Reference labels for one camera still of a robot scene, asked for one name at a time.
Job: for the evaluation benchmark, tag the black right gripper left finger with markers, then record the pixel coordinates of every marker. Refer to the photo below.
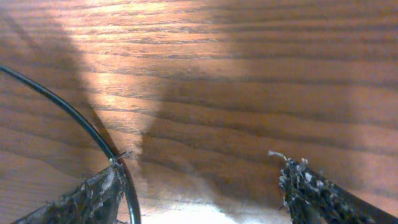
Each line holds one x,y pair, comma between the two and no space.
95,201

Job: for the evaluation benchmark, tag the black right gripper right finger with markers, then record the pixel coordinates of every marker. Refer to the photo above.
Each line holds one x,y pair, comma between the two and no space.
311,198

